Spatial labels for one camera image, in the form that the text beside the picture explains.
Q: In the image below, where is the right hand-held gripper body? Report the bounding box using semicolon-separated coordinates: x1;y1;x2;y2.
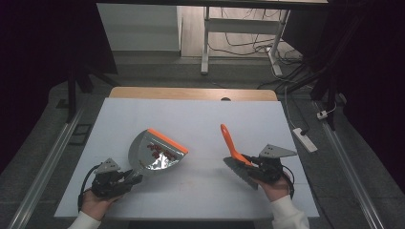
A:
254;143;298;185

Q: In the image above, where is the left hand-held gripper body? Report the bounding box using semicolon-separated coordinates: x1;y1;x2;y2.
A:
90;157;133;200

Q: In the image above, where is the grey dustpan orange edge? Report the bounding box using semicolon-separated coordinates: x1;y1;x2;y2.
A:
127;127;189;180

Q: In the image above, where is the orange handled grey brush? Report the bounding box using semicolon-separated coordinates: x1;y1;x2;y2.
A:
220;123;260;191

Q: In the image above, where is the person's left hand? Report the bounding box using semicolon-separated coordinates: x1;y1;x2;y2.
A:
79;187;123;222

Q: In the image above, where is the person's right hand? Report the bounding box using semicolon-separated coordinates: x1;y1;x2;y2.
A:
254;170;295;203

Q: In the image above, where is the white power strip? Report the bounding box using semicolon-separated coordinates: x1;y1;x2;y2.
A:
291;127;319;154

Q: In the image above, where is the black floor plate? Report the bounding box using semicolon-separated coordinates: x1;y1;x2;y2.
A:
68;123;94;147

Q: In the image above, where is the white table mat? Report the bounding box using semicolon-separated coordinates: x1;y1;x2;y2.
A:
53;96;321;221

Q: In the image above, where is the wooden table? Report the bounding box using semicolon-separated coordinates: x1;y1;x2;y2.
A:
108;86;279;103

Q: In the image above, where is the black metal stand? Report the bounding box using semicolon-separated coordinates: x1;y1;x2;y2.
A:
65;61;122;124
276;60;343;132

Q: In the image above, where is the dark curtain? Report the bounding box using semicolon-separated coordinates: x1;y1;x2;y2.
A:
283;0;405;192
0;0;118;175

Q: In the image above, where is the white cabinet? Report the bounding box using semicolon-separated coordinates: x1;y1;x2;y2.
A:
96;3;183;52

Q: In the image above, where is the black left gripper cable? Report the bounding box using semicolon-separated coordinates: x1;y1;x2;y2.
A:
77;163;103;213

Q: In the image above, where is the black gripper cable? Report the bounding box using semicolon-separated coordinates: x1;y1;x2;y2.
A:
77;163;103;213
281;163;296;199

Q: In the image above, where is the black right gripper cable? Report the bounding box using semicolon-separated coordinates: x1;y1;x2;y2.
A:
281;163;296;199

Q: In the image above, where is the aluminium floor rail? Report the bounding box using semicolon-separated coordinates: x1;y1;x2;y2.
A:
8;104;87;229
313;101;386;229

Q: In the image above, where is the tangle of floor cables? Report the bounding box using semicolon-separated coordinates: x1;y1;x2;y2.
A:
208;8;309;92

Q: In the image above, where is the white metal desk frame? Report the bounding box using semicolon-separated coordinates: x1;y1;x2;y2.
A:
200;6;291;77

